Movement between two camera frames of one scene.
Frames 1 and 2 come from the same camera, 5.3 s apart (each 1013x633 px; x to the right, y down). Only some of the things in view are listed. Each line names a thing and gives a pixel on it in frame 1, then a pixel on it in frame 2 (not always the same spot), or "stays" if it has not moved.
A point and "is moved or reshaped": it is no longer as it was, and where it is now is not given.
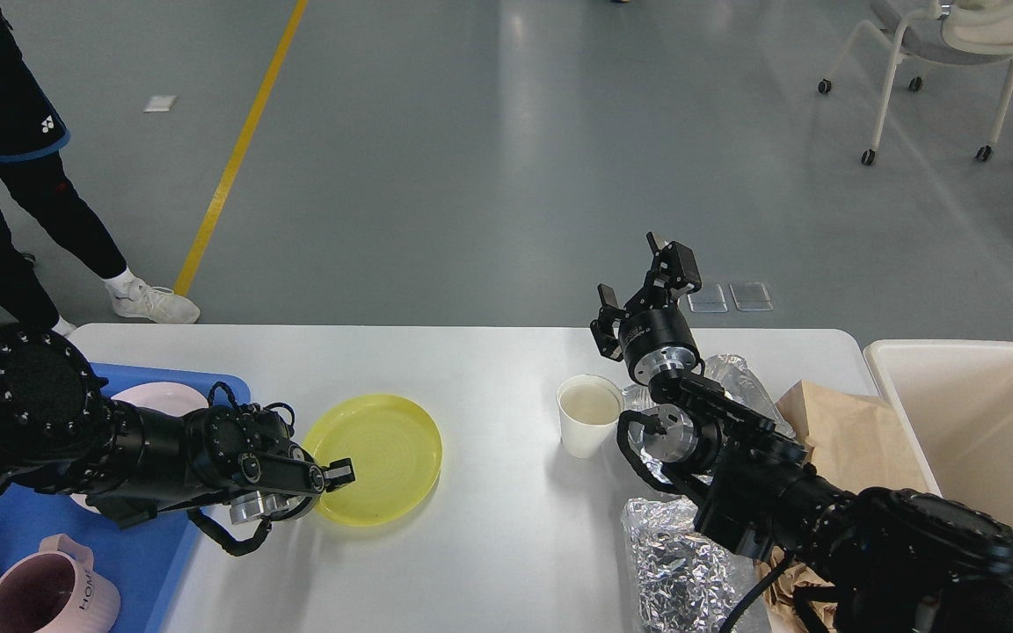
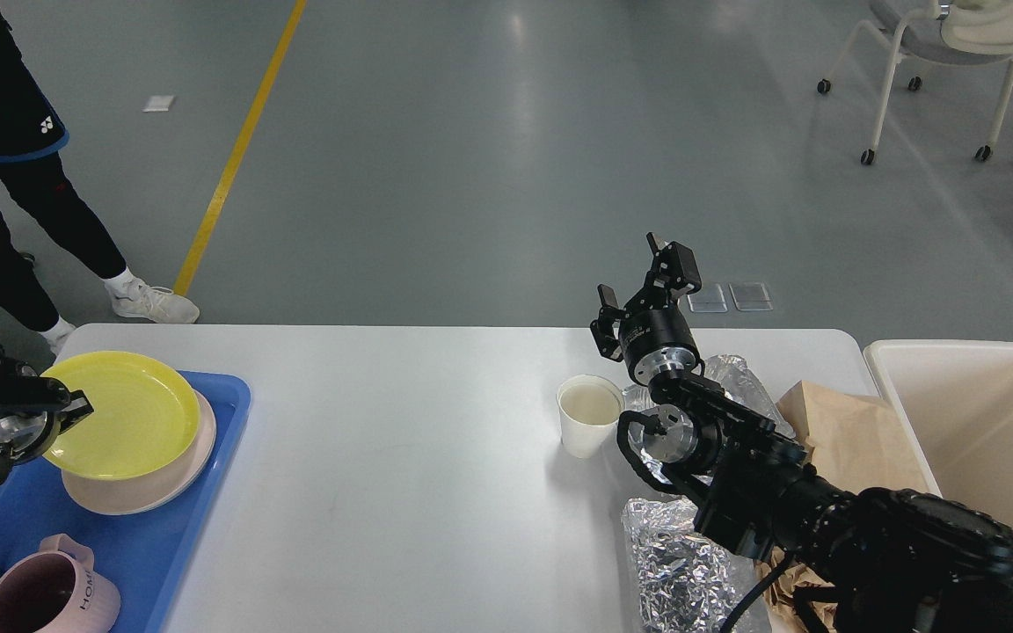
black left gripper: [258, 505] to [18, 433]
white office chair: [961, 32] stays
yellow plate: [397, 451] is moved or reshaped
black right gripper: [656, 341] stays
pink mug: [55, 590] stays
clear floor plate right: [752, 296] stays
